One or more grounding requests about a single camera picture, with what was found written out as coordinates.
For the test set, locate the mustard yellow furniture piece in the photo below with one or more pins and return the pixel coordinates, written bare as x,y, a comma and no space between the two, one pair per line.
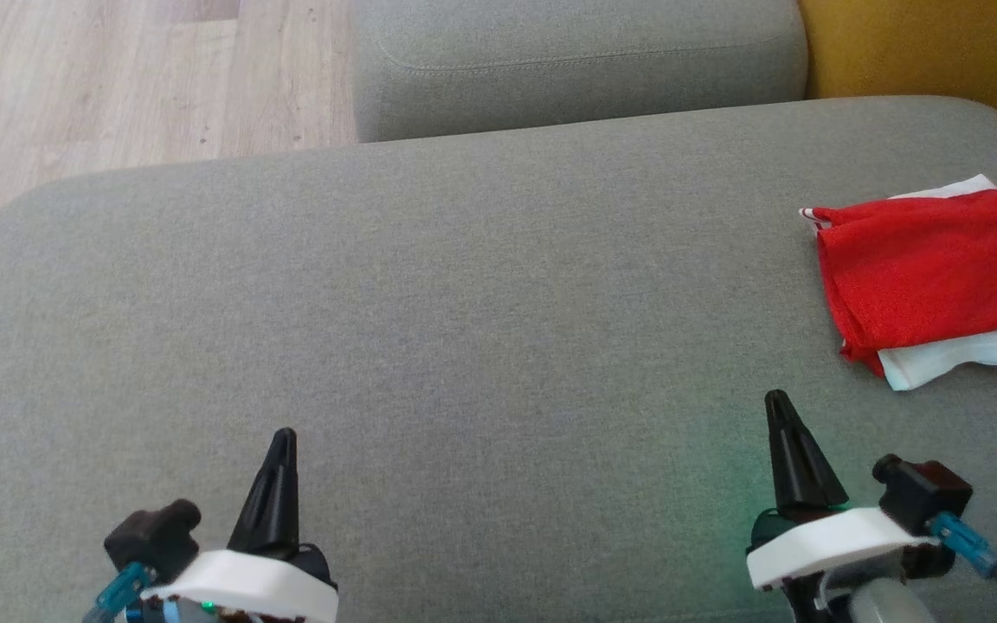
923,43

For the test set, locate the red basketball jersey number 23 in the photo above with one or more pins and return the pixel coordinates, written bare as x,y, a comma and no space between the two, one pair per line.
923,260

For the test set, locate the large grey fabric sofa seat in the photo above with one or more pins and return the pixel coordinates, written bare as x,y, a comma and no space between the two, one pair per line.
464,346

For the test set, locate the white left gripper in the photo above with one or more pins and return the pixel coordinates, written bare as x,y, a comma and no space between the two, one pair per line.
247,588

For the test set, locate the small grey fabric sofa cushion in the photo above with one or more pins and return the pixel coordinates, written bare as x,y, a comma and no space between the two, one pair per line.
576,61

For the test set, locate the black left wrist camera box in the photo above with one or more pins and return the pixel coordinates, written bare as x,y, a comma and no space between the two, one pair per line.
148,541

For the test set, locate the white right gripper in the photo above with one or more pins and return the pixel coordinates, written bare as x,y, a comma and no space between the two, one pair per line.
836,541

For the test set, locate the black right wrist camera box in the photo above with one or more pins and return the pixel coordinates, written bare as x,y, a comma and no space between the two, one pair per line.
927,497

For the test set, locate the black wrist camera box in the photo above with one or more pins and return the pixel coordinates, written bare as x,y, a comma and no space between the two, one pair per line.
927,497
148,541

